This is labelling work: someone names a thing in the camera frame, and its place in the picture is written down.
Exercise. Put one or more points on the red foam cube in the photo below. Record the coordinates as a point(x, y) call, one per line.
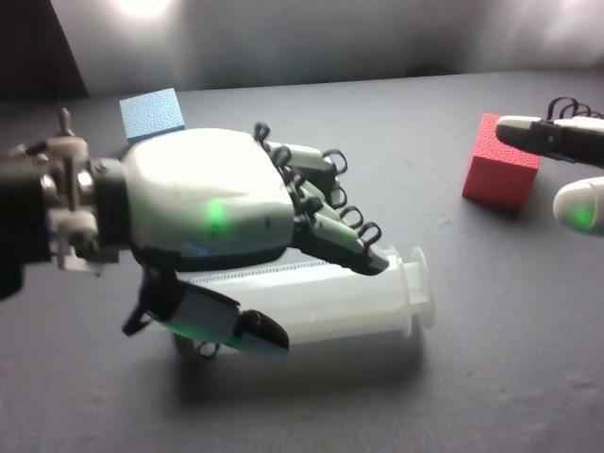
point(500, 179)

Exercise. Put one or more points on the white backdrop sheet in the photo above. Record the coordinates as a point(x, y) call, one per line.
point(283, 38)

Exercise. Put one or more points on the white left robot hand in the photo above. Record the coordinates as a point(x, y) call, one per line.
point(203, 189)

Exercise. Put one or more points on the large translucent plastic syringe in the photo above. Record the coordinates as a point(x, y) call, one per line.
point(340, 302)

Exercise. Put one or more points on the grey table cloth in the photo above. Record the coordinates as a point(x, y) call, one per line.
point(377, 401)

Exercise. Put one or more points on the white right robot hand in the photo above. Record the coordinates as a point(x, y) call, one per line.
point(566, 134)

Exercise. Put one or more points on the blue foam cube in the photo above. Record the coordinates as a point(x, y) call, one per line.
point(151, 113)

